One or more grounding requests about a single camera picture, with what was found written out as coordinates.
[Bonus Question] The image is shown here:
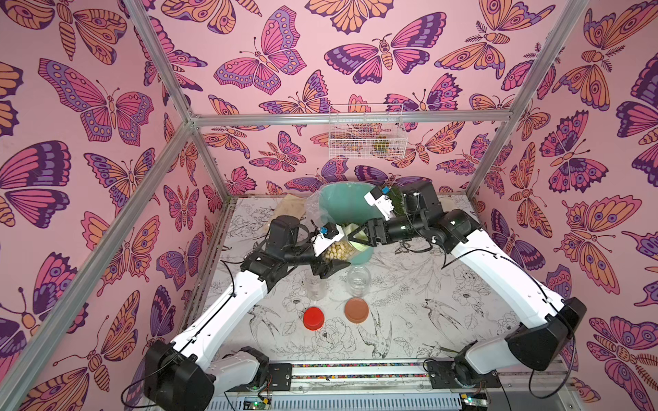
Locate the green jar lid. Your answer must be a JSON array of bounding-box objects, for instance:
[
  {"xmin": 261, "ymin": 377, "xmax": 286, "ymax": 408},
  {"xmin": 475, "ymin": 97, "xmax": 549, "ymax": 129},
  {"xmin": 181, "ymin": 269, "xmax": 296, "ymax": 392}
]
[{"xmin": 344, "ymin": 224, "xmax": 369, "ymax": 252}]

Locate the green-lid peanut jar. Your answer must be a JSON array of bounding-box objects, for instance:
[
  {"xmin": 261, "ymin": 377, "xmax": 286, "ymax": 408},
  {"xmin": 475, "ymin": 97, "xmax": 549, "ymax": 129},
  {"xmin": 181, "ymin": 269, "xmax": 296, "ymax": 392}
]
[{"xmin": 322, "ymin": 238, "xmax": 359, "ymax": 261}]

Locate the clear jar of peanuts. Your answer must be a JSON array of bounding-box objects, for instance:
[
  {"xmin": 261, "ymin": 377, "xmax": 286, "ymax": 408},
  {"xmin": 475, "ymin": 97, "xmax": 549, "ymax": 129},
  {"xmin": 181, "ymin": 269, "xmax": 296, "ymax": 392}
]
[{"xmin": 303, "ymin": 272, "xmax": 327, "ymax": 301}]

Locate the brown-lid peanut jar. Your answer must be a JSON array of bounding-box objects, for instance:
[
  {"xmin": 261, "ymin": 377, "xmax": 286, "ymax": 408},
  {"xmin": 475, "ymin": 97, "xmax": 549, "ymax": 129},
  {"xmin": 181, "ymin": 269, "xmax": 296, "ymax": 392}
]
[{"xmin": 346, "ymin": 265, "xmax": 371, "ymax": 297}]

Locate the brown jar lid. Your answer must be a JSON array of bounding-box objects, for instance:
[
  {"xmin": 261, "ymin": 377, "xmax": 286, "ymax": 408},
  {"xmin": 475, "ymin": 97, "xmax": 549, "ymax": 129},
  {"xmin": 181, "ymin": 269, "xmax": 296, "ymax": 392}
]
[{"xmin": 344, "ymin": 297, "xmax": 370, "ymax": 324}]

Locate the red jar lid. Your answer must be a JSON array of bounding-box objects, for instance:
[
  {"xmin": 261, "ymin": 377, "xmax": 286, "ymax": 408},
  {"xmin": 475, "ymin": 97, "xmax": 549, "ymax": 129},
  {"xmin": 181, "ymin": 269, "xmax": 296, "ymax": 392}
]
[{"xmin": 303, "ymin": 307, "xmax": 325, "ymax": 331}]

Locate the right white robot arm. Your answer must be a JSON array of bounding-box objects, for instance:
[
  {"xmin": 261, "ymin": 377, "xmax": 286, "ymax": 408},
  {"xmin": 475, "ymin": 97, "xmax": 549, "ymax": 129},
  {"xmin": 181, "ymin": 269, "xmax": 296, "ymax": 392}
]
[{"xmin": 358, "ymin": 182, "xmax": 587, "ymax": 387}]

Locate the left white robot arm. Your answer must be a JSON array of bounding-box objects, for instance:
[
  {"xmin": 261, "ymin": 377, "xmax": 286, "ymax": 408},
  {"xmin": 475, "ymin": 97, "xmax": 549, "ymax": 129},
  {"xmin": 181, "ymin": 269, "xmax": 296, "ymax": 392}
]
[{"xmin": 143, "ymin": 215, "xmax": 349, "ymax": 410}]

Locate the teal plastic trash bin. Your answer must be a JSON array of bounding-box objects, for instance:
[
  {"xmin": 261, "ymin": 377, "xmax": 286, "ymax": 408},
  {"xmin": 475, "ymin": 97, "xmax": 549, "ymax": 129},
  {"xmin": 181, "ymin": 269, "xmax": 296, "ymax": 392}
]
[{"xmin": 318, "ymin": 182, "xmax": 381, "ymax": 266}]

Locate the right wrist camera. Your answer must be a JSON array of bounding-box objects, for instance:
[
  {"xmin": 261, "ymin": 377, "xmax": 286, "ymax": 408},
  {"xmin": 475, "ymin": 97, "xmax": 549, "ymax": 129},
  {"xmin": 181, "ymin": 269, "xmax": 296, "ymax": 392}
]
[{"xmin": 364, "ymin": 186, "xmax": 395, "ymax": 221}]

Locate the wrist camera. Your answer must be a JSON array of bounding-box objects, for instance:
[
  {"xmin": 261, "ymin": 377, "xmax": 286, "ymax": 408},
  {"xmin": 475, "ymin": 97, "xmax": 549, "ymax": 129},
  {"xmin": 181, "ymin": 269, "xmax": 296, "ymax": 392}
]
[
  {"xmin": 364, "ymin": 186, "xmax": 395, "ymax": 221},
  {"xmin": 312, "ymin": 223, "xmax": 344, "ymax": 257}
]

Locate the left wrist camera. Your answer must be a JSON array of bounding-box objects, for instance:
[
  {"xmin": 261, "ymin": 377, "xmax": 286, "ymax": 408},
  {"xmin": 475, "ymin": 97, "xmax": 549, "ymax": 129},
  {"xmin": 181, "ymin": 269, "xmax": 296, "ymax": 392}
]
[{"xmin": 312, "ymin": 223, "xmax": 344, "ymax": 257}]

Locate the white wire basket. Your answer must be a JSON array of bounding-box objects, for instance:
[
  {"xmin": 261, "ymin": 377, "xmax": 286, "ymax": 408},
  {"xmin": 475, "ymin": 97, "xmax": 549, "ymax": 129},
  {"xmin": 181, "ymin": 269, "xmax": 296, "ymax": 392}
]
[{"xmin": 327, "ymin": 111, "xmax": 408, "ymax": 161}]

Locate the aluminium front rail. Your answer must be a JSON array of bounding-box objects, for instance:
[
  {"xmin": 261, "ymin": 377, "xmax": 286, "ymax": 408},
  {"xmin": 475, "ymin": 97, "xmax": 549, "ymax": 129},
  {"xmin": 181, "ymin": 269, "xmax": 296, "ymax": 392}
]
[{"xmin": 148, "ymin": 356, "xmax": 572, "ymax": 397}]

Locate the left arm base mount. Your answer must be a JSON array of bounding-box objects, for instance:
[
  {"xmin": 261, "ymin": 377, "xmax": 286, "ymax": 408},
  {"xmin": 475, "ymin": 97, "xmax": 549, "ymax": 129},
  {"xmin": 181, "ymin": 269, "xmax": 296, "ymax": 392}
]
[{"xmin": 212, "ymin": 347, "xmax": 292, "ymax": 393}]

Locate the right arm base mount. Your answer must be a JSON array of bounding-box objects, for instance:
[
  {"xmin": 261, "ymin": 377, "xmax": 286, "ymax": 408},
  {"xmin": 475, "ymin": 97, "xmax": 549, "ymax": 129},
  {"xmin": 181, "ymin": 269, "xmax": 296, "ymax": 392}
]
[{"xmin": 423, "ymin": 343, "xmax": 501, "ymax": 390}]

